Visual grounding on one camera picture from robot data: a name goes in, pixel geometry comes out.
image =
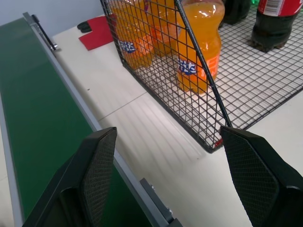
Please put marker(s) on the dark soda plastic bottle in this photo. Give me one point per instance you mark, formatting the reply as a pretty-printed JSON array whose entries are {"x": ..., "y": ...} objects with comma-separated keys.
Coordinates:
[{"x": 236, "y": 11}]

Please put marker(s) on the cola bottle red label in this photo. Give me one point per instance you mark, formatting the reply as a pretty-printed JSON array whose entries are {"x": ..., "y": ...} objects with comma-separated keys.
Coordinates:
[{"x": 272, "y": 26}]

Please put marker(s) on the small black round object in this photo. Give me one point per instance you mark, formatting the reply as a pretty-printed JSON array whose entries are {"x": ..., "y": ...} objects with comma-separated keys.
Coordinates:
[{"x": 83, "y": 26}]

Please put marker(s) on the green conveyor belt grey frame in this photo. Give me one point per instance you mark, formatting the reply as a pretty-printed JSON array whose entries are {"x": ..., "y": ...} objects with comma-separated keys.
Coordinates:
[{"x": 40, "y": 101}]

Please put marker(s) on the orange soda plastic bottle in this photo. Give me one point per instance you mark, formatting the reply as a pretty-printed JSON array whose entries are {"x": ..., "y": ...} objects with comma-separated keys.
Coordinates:
[
  {"x": 132, "y": 30},
  {"x": 209, "y": 35},
  {"x": 163, "y": 19}
]

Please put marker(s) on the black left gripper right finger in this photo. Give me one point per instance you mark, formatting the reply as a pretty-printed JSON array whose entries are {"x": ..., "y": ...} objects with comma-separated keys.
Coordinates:
[{"x": 255, "y": 179}]

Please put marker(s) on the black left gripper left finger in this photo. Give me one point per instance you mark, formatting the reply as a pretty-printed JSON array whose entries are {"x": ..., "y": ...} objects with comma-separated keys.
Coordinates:
[{"x": 94, "y": 170}]

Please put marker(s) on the red cloth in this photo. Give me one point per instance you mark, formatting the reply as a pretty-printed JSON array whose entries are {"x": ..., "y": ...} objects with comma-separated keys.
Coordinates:
[{"x": 99, "y": 33}]

